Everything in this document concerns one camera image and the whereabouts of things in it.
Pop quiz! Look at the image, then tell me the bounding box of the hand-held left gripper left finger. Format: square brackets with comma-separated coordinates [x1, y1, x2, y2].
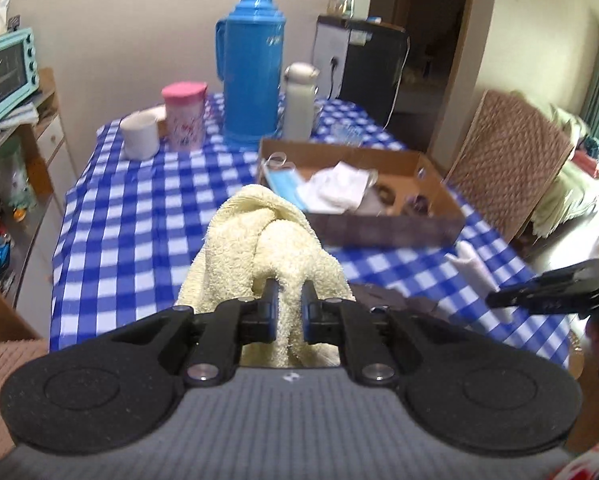
[109, 277, 281, 388]

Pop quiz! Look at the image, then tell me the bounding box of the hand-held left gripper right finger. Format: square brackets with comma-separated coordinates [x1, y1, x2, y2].
[301, 279, 476, 387]

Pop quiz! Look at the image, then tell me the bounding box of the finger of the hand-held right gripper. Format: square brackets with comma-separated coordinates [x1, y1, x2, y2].
[487, 279, 599, 316]
[538, 259, 599, 282]

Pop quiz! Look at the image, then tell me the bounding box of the yellow towel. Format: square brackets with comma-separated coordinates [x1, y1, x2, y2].
[178, 184, 354, 370]

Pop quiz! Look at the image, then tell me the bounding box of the cardboard box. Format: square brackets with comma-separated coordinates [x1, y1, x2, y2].
[256, 138, 466, 250]

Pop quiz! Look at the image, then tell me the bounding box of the blue face mask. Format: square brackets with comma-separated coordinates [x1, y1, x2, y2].
[266, 167, 311, 212]

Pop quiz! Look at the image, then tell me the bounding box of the pale green blanket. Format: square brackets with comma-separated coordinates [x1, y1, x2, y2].
[529, 104, 599, 237]

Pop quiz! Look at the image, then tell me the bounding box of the clear plastic bag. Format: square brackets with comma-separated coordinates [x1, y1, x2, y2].
[263, 152, 298, 172]

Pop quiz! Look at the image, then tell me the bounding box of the dark hair scrunchie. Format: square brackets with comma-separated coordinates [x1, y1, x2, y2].
[404, 195, 433, 216]

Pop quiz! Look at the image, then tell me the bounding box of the blue checkered tablecloth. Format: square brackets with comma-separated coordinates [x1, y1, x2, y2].
[49, 92, 573, 369]

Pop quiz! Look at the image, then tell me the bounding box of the crumpled plastic bottle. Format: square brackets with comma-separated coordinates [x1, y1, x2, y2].
[328, 120, 366, 147]

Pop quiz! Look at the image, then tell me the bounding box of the cream insulated bottle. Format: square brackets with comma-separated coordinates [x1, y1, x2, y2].
[282, 62, 321, 142]

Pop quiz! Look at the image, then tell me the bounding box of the pink lidded jar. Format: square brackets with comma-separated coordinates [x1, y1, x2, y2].
[161, 81, 209, 152]

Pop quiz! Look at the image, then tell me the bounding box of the white mug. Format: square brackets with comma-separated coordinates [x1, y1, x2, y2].
[119, 111, 160, 160]

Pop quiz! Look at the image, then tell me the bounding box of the blue thermos flask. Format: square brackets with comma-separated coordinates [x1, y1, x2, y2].
[214, 0, 287, 148]

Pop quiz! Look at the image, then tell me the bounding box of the black mini fridge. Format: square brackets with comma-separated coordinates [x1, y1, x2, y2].
[315, 14, 411, 115]

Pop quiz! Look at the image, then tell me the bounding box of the storage shelf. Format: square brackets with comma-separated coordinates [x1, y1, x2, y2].
[0, 125, 66, 342]

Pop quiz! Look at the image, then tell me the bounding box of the wooden drawer cabinet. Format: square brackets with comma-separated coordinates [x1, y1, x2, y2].
[29, 67, 80, 207]

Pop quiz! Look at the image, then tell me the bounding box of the teal toaster oven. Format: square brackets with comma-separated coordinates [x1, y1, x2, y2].
[0, 27, 41, 126]

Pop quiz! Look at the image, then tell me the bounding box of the white cable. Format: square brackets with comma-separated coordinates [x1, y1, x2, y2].
[383, 35, 412, 129]

